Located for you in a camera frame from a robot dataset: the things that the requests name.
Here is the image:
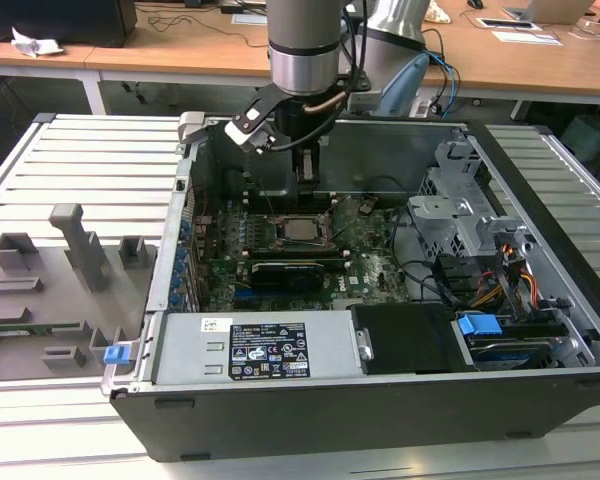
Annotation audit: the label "blue plastic case clip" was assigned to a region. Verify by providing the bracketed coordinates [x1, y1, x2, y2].
[102, 344, 131, 367]

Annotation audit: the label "coloured power supply wires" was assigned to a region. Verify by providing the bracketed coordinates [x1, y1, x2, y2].
[467, 239, 544, 311]

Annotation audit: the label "black and silver PC case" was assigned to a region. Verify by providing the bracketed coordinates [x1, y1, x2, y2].
[102, 110, 600, 464]

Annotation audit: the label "crumpled white paper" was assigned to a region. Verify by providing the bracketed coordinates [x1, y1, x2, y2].
[10, 27, 65, 57]

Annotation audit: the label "grey plastic case latch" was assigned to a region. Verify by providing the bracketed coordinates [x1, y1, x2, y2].
[177, 110, 212, 147]

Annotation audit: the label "blue disk carrier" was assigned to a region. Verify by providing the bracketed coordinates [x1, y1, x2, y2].
[456, 310, 504, 352]

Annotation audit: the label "hard disk drive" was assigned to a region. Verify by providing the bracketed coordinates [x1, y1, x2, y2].
[464, 339, 556, 372]

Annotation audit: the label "grey parts rack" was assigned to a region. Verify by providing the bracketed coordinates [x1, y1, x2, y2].
[0, 202, 160, 385]

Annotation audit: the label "silver power supply box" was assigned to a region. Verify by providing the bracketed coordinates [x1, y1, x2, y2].
[149, 310, 369, 387]

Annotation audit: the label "beige patterned shell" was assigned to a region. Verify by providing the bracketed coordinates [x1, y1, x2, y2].
[427, 0, 454, 25]

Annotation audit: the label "black plastic bay cover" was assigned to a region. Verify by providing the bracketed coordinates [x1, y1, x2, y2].
[349, 301, 464, 377]

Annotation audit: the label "long wooden desk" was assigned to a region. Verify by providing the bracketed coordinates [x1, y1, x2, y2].
[0, 0, 600, 109]

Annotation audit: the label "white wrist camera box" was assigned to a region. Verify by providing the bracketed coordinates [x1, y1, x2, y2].
[223, 107, 276, 154]

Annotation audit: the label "silver metal drive cage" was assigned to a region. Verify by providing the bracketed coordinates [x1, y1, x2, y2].
[408, 138, 534, 261]

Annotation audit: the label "silver topped green CPU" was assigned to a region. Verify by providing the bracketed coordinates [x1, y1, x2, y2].
[284, 218, 322, 241]

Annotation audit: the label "white power strip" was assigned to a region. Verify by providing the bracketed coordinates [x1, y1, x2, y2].
[409, 94, 444, 119]

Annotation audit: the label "black RAM slot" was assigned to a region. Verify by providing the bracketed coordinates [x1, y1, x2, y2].
[240, 248, 350, 256]
[242, 200, 337, 208]
[243, 192, 336, 199]
[242, 205, 337, 214]
[243, 196, 336, 203]
[240, 253, 351, 262]

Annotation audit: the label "black graphics card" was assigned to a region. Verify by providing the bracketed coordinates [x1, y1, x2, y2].
[249, 258, 327, 295]

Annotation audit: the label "black computer box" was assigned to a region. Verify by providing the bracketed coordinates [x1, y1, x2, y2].
[0, 0, 139, 49]

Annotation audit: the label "teal bin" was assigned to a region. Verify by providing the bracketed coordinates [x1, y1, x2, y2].
[562, 114, 600, 161]

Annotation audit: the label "thin metal locking lever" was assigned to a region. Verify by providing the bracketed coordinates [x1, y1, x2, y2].
[328, 196, 355, 240]
[259, 180, 278, 222]

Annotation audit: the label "CPU socket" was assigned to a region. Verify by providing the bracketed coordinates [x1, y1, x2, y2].
[272, 213, 339, 251]

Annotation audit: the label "green motherboard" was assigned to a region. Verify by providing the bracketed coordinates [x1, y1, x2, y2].
[194, 192, 431, 314]

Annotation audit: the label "metal CPU socket cover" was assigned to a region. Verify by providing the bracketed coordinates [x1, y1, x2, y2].
[318, 195, 356, 244]

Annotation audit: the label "silver laptop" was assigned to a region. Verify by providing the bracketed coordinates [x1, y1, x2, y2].
[502, 0, 596, 26]

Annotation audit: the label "green RAM stick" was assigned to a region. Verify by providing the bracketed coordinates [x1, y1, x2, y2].
[0, 322, 81, 335]

